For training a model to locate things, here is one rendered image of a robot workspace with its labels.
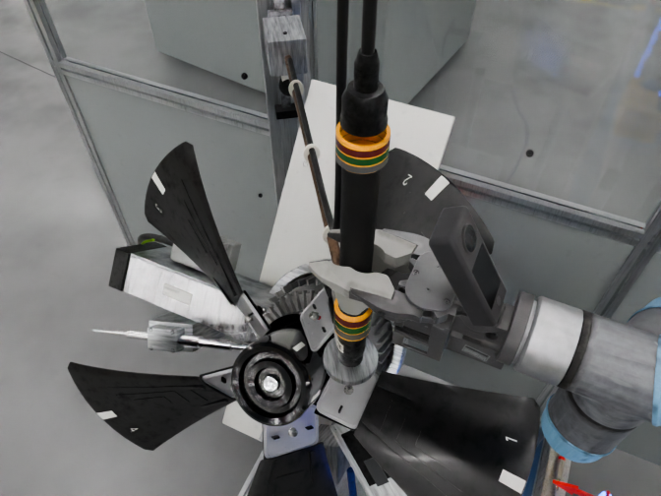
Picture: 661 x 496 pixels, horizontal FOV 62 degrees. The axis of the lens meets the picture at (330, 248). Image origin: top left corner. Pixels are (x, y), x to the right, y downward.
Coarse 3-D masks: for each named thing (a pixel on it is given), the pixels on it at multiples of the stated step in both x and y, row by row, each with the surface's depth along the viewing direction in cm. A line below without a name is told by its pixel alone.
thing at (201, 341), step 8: (128, 336) 98; (136, 336) 97; (144, 336) 97; (184, 336) 94; (192, 336) 94; (200, 336) 94; (184, 344) 94; (192, 344) 93; (200, 344) 93; (208, 344) 93; (216, 344) 92; (224, 344) 92; (232, 344) 92; (240, 344) 91
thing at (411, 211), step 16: (400, 160) 77; (416, 160) 75; (384, 176) 79; (400, 176) 76; (416, 176) 74; (432, 176) 73; (384, 192) 78; (400, 192) 75; (416, 192) 73; (448, 192) 70; (384, 208) 77; (400, 208) 74; (416, 208) 72; (432, 208) 71; (384, 224) 75; (400, 224) 73; (416, 224) 71; (432, 224) 70; (480, 224) 67; (384, 272) 72
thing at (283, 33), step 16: (272, 16) 104; (288, 16) 104; (272, 32) 100; (288, 32) 100; (304, 32) 100; (272, 48) 99; (288, 48) 100; (304, 48) 100; (272, 64) 101; (304, 64) 103
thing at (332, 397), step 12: (336, 384) 79; (360, 384) 79; (372, 384) 79; (324, 396) 77; (336, 396) 78; (348, 396) 78; (360, 396) 78; (324, 408) 76; (336, 408) 76; (348, 408) 77; (360, 408) 77; (336, 420) 76; (348, 420) 76
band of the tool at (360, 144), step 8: (336, 128) 44; (336, 136) 43; (344, 136) 46; (352, 136) 46; (376, 136) 46; (384, 136) 45; (344, 144) 42; (352, 144) 42; (360, 144) 47; (368, 144) 47; (376, 144) 42; (384, 144) 43
